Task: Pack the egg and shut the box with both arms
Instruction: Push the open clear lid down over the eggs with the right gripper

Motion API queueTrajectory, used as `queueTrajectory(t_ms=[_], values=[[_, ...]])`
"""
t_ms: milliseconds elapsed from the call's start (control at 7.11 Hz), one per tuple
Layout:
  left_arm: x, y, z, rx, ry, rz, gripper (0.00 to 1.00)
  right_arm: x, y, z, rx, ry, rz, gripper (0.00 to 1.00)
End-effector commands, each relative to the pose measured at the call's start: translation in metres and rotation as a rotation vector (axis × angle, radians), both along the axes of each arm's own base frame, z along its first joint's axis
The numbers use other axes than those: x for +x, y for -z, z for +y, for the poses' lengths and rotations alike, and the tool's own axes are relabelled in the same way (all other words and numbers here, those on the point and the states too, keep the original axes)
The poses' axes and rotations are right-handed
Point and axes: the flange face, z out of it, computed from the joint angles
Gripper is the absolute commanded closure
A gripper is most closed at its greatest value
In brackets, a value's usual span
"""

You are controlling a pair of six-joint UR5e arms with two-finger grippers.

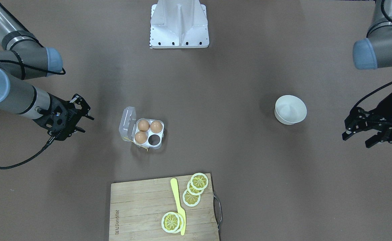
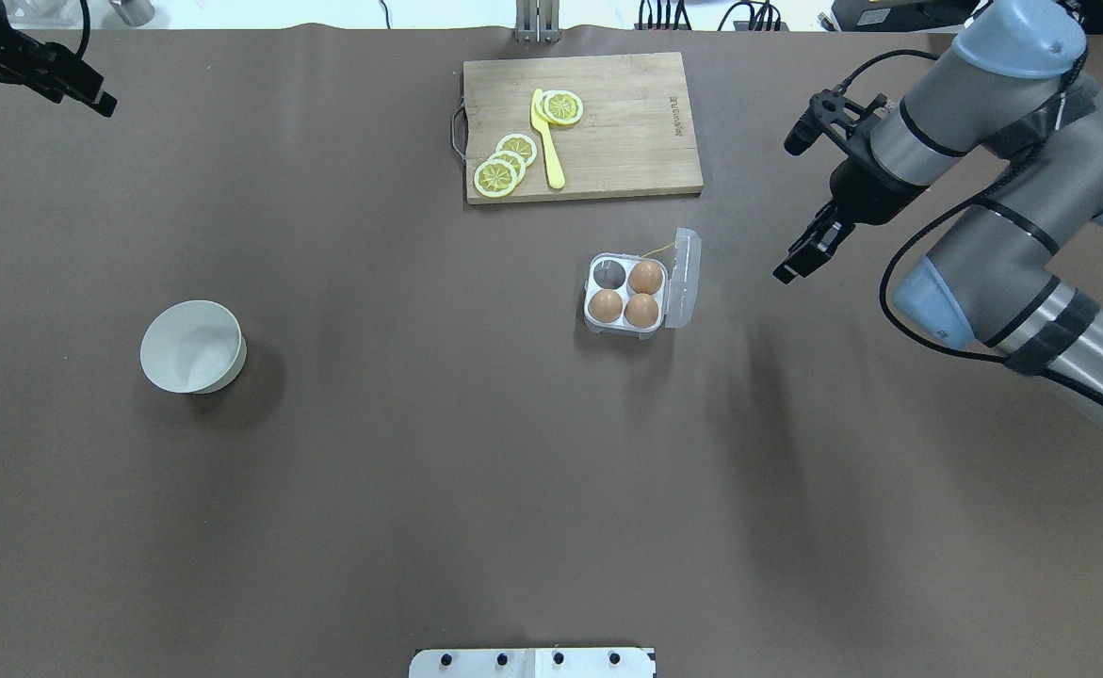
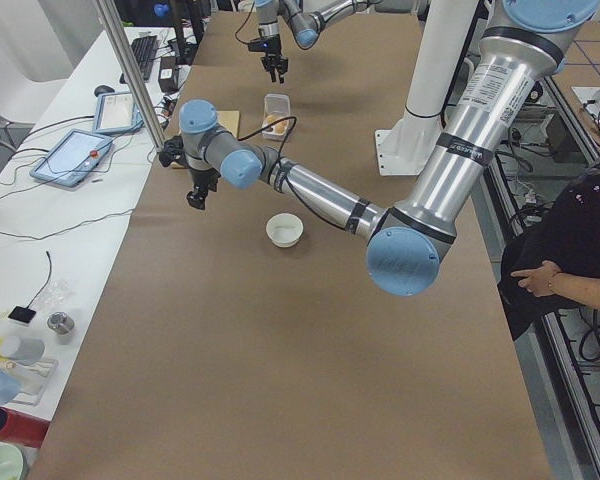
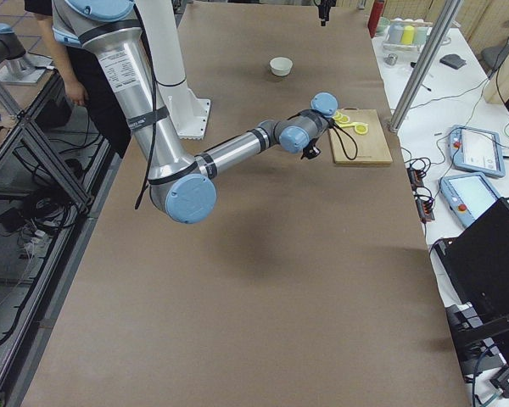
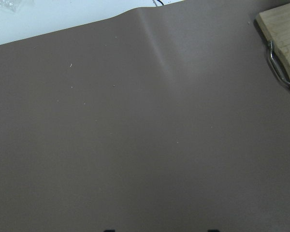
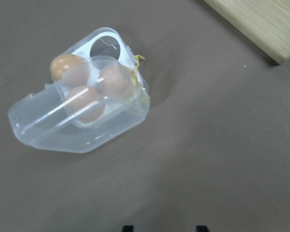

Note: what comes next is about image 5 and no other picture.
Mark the bamboo cutting board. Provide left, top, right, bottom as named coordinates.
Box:
left=255, top=3, right=290, bottom=93

